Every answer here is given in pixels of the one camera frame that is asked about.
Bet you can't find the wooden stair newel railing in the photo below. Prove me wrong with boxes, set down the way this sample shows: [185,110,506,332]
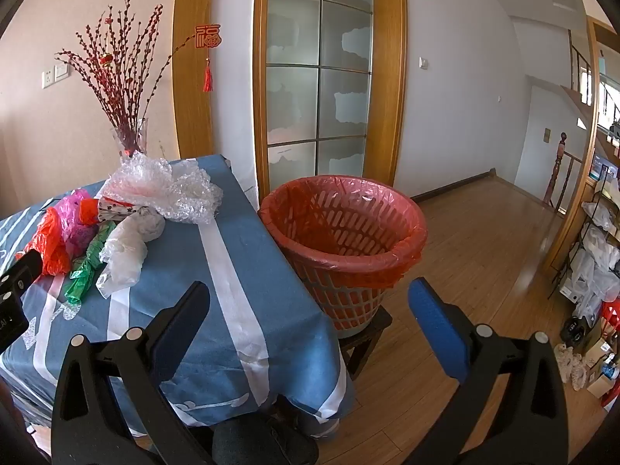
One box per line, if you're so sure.
[542,132,587,214]

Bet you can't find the white crumpled cloth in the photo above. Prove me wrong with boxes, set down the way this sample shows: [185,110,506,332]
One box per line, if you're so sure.
[555,344,588,391]

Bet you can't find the black chair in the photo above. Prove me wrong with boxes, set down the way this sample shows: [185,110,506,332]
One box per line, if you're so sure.
[186,394,340,465]

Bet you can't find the dark green plastic bag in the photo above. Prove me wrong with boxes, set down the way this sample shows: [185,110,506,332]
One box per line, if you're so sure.
[64,220,118,307]

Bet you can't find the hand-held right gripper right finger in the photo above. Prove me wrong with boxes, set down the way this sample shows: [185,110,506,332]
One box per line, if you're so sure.
[402,277,568,465]

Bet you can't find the frosted glass door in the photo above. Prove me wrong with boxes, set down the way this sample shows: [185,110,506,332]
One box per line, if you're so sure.
[265,0,374,180]

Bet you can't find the staircase with metal railing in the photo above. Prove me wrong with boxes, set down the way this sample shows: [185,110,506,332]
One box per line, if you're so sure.
[561,29,596,127]

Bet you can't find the wooden wall trim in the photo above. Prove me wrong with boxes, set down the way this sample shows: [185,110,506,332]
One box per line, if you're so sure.
[173,0,216,160]

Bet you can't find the cardboard box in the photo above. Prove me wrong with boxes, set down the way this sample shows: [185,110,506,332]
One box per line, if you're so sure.
[584,334,620,398]

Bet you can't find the white spotted plastic bag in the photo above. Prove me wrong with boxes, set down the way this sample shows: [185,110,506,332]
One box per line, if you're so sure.
[97,198,152,220]

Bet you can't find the metal rack with bags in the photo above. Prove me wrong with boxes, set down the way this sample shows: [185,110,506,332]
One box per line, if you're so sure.
[547,189,620,306]

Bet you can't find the vase with red branches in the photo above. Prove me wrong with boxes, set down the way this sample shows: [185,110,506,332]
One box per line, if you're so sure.
[55,0,195,151]

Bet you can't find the blue white striped tablecloth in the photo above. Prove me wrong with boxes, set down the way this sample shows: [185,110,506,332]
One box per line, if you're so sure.
[0,155,357,439]

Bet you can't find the red hanging knot ornament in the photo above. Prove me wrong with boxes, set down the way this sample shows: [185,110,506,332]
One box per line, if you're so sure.
[195,23,222,93]

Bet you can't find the clear plastic bag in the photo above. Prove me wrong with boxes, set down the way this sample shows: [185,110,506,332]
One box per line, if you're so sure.
[162,159,224,226]

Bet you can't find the dark wooden stool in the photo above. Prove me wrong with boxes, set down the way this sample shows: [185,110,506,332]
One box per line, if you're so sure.
[334,303,394,381]

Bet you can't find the clear bubble wrap sheet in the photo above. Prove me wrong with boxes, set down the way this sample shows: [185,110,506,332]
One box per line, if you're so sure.
[99,151,175,204]

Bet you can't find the pink plastic bag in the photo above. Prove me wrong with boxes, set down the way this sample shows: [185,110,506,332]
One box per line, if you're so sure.
[52,189,100,257]

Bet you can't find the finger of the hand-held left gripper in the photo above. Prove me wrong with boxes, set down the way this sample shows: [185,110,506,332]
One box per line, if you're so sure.
[0,249,43,296]

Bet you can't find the clear glass vase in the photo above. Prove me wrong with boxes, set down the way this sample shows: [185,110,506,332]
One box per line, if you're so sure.
[113,119,148,158]

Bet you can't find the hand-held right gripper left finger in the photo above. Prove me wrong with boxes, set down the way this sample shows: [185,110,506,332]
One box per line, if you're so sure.
[51,281,214,465]

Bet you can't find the red plastic bag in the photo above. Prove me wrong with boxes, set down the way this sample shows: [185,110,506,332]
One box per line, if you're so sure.
[16,207,73,277]
[77,198,102,227]

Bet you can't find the wooden partition frame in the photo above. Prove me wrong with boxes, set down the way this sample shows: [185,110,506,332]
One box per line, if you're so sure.
[542,17,620,277]

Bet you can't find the red plastic stool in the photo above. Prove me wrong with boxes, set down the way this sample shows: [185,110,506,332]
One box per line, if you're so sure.
[601,300,620,408]

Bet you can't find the wooden door frame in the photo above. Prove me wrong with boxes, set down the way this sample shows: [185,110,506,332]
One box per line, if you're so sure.
[252,0,408,199]

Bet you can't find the black glossy object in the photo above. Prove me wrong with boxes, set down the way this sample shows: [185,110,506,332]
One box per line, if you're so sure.
[561,315,589,347]

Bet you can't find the wastebasket with red liner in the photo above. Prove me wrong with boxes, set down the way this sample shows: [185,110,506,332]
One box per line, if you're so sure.
[258,177,428,340]

